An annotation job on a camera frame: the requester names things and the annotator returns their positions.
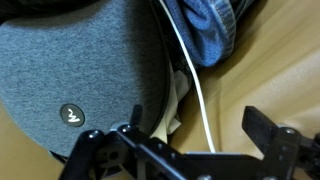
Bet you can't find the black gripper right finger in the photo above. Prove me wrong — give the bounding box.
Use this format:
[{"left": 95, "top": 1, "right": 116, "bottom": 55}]
[{"left": 241, "top": 105, "right": 303, "bottom": 180}]

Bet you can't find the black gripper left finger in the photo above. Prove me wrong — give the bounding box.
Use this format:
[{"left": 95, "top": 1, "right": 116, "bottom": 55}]
[{"left": 116, "top": 104, "right": 214, "bottom": 180}]

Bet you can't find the thin white cable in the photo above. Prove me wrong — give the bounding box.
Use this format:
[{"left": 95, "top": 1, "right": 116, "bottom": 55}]
[{"left": 157, "top": 0, "right": 217, "bottom": 154}]

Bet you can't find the white crumpled paper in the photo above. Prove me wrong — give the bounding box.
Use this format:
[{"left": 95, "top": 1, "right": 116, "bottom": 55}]
[{"left": 151, "top": 63, "right": 193, "bottom": 143}]

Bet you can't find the grey fabric bag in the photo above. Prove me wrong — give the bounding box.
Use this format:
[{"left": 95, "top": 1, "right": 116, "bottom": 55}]
[{"left": 0, "top": 0, "right": 173, "bottom": 158}]

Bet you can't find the blue denim clothing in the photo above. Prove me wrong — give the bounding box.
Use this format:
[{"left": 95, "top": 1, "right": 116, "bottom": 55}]
[{"left": 164, "top": 0, "right": 238, "bottom": 68}]

